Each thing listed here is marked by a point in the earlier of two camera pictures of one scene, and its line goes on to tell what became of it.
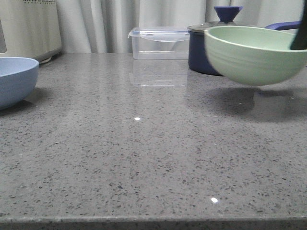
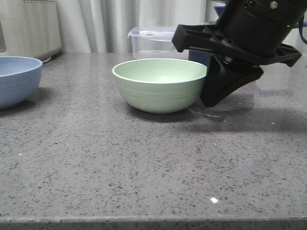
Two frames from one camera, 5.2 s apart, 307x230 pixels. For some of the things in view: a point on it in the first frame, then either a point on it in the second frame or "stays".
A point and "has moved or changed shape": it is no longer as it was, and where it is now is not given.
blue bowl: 18,77 stays
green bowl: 255,56 has moved or changed shape
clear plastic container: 159,43 stays
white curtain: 104,26 stays
